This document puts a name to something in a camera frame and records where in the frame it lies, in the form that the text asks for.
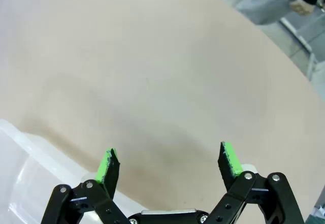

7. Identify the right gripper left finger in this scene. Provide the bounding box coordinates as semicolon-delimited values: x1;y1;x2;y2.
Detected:
40;147;129;224

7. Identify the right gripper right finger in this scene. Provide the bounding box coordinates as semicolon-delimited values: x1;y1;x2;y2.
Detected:
207;141;305;224

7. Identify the large clear plastic bin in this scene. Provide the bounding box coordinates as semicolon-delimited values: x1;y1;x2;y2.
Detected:
0;118;143;224

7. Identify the person's left hand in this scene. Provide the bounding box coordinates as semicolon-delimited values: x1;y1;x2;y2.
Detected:
289;0;314;16

